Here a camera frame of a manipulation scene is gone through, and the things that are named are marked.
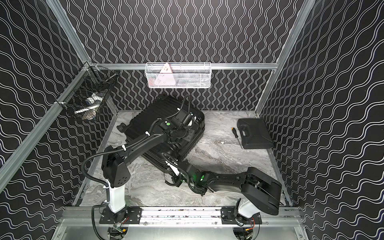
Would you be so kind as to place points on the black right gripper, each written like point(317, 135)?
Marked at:
point(174, 180)

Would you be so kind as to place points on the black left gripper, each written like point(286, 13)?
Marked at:
point(186, 120)

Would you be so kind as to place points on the black ribbed hard-shell suitcase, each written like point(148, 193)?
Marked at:
point(163, 107)

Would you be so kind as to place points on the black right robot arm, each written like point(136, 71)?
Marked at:
point(261, 192)

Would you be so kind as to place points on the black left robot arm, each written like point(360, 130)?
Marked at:
point(115, 167)

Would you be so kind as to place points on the pink triangular card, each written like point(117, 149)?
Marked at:
point(165, 78)

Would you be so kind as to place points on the black plastic tool case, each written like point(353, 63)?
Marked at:
point(254, 134)

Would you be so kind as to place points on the silver items in black basket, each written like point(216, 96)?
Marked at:
point(89, 112)

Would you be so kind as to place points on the white wire wall basket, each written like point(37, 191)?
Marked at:
point(185, 78)

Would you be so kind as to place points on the black handled screwdriver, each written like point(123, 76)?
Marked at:
point(234, 131)

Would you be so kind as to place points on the black wire corner basket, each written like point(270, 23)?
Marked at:
point(100, 81)

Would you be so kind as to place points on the aluminium frame crossbar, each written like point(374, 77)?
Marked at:
point(213, 66)

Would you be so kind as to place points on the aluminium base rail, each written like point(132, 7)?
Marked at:
point(180, 223)

